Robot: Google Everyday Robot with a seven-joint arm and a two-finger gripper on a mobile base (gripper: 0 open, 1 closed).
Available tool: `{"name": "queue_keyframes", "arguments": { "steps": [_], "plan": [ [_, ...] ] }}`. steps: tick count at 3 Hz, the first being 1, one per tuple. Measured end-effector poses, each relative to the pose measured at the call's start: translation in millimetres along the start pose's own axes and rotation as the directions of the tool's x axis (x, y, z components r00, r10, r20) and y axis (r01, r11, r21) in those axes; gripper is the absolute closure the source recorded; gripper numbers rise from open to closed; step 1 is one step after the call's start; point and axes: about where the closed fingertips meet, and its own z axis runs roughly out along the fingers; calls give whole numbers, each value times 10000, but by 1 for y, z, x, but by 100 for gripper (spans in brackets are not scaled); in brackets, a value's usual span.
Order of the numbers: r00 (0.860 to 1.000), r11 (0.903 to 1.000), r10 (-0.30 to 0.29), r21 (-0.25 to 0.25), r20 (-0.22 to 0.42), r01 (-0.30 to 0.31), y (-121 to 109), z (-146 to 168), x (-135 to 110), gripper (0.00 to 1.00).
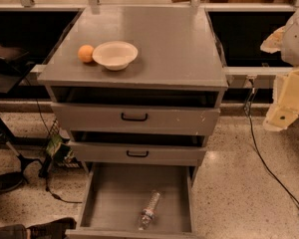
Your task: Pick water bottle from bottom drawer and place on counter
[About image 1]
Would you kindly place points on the black top drawer handle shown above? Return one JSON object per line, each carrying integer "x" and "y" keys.
{"x": 134, "y": 118}

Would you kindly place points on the grey drawer cabinet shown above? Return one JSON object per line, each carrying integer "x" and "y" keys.
{"x": 177, "y": 66}

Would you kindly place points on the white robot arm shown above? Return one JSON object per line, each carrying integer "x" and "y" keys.
{"x": 290, "y": 43}

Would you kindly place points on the black shoe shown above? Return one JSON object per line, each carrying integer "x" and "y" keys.
{"x": 51, "y": 230}
{"x": 10, "y": 181}

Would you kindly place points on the grey open bottom drawer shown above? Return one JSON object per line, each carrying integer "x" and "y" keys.
{"x": 117, "y": 194}

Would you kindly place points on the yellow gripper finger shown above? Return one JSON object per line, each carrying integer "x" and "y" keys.
{"x": 273, "y": 43}
{"x": 285, "y": 107}

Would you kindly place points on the orange fruit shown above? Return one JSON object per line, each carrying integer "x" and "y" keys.
{"x": 85, "y": 53}

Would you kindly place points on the black shoe upper left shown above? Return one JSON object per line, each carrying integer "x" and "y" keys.
{"x": 10, "y": 181}

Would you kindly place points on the black tripod stand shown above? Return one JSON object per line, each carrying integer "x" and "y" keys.
{"x": 9, "y": 139}

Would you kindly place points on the grey middle drawer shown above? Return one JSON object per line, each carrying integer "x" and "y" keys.
{"x": 158, "y": 154}

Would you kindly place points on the green packet on floor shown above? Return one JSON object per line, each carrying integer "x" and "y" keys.
{"x": 59, "y": 150}

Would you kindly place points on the grey top drawer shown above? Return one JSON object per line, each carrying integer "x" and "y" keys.
{"x": 107, "y": 118}

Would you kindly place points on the black middle drawer handle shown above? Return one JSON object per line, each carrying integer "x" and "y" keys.
{"x": 140, "y": 154}

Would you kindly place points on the black drawer handle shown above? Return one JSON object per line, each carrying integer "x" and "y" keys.
{"x": 134, "y": 118}
{"x": 140, "y": 154}

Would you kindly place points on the black device on stand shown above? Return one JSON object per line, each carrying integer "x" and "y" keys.
{"x": 14, "y": 61}

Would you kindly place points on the clear plastic water bottle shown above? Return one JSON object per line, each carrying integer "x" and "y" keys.
{"x": 148, "y": 213}

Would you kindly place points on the black shoe lower left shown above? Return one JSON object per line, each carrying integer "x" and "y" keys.
{"x": 51, "y": 230}

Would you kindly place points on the white paper bowl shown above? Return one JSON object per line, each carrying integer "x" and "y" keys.
{"x": 115, "y": 55}

